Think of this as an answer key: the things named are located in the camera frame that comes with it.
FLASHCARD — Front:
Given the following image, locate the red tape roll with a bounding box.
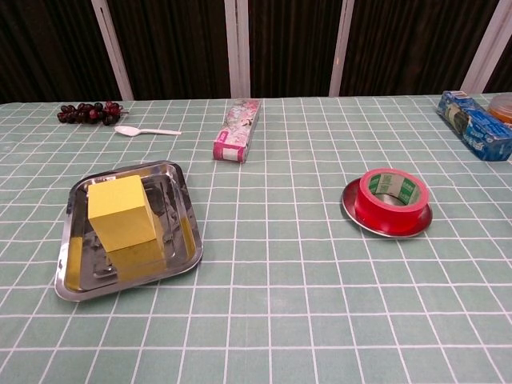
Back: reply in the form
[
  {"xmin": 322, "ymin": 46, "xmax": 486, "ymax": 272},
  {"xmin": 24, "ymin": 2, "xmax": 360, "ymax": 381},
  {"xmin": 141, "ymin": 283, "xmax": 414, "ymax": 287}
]
[{"xmin": 358, "ymin": 167, "xmax": 430, "ymax": 235}]

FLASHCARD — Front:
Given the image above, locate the yellow cube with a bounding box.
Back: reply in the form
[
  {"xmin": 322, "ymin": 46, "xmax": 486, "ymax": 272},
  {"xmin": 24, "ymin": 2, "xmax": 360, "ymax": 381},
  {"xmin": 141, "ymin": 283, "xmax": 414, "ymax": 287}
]
[{"xmin": 86, "ymin": 174, "xmax": 166, "ymax": 254}]

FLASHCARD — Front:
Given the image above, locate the pink floral carton box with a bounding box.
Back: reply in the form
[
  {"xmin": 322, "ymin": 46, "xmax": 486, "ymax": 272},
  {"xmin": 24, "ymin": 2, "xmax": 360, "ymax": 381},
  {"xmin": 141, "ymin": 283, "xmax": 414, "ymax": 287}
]
[{"xmin": 212, "ymin": 98, "xmax": 263, "ymax": 164}]

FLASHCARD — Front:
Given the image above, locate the square steel tray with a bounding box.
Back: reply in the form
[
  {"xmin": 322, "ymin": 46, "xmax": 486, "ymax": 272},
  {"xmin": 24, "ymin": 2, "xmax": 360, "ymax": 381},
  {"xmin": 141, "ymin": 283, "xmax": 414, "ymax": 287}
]
[{"xmin": 54, "ymin": 159, "xmax": 204, "ymax": 302}]

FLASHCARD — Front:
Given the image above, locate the green checked tablecloth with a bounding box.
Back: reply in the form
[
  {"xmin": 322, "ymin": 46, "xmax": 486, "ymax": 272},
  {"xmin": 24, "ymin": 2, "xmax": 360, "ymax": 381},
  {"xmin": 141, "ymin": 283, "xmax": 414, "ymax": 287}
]
[{"xmin": 0, "ymin": 94, "xmax": 512, "ymax": 384}]

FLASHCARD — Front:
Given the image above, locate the white plastic spoon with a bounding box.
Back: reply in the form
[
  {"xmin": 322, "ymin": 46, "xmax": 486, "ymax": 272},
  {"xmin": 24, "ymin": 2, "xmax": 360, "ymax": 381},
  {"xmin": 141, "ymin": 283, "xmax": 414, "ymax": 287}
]
[{"xmin": 114, "ymin": 125, "xmax": 182, "ymax": 138}]

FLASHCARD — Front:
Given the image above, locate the dark pleated curtain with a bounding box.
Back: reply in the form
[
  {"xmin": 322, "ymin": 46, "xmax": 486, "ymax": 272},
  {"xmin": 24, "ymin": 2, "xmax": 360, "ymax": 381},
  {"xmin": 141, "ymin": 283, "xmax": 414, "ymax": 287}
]
[{"xmin": 0, "ymin": 0, "xmax": 512, "ymax": 104}]

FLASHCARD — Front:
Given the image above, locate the round steel plate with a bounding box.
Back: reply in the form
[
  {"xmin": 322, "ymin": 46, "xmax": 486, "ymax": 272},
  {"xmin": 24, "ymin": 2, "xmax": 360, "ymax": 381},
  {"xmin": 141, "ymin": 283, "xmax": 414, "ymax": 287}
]
[{"xmin": 341, "ymin": 177, "xmax": 434, "ymax": 240}]

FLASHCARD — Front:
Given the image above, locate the dark red grape bunch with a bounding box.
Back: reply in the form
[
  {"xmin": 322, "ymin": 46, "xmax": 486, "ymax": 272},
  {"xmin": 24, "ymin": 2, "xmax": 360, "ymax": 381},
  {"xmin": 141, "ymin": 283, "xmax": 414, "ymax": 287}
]
[{"xmin": 56, "ymin": 101, "xmax": 130, "ymax": 126}]

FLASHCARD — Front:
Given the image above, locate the blue snack package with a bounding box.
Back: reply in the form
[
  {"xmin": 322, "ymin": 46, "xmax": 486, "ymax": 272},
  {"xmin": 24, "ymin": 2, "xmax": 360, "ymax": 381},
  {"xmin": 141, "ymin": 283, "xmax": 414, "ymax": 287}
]
[{"xmin": 436, "ymin": 90, "xmax": 512, "ymax": 162}]

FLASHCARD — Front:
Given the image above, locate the orange lidded plastic jar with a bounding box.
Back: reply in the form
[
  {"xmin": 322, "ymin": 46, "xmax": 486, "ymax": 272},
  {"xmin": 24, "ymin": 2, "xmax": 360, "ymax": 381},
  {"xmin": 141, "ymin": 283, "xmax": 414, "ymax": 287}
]
[{"xmin": 486, "ymin": 93, "xmax": 512, "ymax": 125}]

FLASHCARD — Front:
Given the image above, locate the white frame post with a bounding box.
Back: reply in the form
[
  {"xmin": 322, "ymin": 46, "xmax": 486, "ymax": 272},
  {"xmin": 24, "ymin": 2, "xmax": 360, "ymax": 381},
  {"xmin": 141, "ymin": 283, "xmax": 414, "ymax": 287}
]
[
  {"xmin": 463, "ymin": 0, "xmax": 512, "ymax": 94},
  {"xmin": 223, "ymin": 0, "xmax": 251, "ymax": 99},
  {"xmin": 328, "ymin": 0, "xmax": 356, "ymax": 97},
  {"xmin": 90, "ymin": 0, "xmax": 135, "ymax": 101}
]

